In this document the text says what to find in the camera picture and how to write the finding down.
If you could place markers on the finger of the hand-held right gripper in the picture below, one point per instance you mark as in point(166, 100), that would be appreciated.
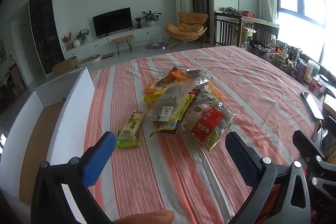
point(309, 146)

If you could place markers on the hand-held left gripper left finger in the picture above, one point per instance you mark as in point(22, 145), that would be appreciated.
point(99, 158)

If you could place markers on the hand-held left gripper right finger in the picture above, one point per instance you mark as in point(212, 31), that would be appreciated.
point(241, 158)

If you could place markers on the green white snack packet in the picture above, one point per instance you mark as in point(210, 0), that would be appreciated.
point(130, 129)

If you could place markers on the white cardboard box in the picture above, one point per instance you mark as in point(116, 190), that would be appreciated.
point(71, 119)

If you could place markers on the pile of mixed snack packets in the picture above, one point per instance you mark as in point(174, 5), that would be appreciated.
point(170, 106)

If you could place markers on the clear brown nut packet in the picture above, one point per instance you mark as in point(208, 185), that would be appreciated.
point(197, 73)

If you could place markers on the orange barcode snack packet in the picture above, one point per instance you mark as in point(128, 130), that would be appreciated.
point(177, 76)

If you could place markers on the person's left hand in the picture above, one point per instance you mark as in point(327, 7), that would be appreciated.
point(147, 217)

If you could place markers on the black smartphone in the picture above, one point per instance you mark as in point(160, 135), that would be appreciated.
point(312, 105)

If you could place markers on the orange grey striped tablecloth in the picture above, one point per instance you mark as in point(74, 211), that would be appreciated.
point(157, 174)

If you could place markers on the black lid glass jar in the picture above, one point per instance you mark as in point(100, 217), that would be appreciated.
point(323, 83)

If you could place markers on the clear plastic jar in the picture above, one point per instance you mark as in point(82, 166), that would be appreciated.
point(312, 69)

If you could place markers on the woven basket of items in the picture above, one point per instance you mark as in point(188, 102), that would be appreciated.
point(282, 62)

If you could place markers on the beige pet bed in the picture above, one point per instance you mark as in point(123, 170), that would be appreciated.
point(88, 61)

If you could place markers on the brown cardboard box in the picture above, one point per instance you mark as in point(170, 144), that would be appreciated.
point(64, 65)

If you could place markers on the dark basket of items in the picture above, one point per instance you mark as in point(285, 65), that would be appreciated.
point(258, 48)

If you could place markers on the plant in white vase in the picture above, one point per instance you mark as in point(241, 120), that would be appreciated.
point(78, 41)

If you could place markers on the dark wooden chair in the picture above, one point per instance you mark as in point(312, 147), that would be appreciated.
point(11, 78)

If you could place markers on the wooden hairpin leg stool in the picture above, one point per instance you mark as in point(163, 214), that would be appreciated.
point(122, 38)

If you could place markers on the red flower bouquet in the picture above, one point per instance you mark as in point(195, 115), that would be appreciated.
point(67, 39)

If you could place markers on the purple floor mat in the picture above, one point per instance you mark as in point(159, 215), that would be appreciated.
point(155, 46)

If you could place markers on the dark wooden railed desk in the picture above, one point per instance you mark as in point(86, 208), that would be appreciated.
point(228, 27)

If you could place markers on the white television cabinet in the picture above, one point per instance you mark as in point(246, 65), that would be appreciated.
point(147, 33)

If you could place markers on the black flat television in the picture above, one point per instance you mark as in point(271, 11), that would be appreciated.
point(113, 20)

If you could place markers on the dark glass cabinet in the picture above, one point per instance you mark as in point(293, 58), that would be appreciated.
point(44, 29)

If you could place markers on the small potted plant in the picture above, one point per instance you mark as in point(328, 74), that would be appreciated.
point(138, 22)

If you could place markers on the orange rocking chair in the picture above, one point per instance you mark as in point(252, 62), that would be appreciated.
point(187, 27)

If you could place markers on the large green potted plant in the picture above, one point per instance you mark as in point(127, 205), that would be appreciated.
point(151, 16)

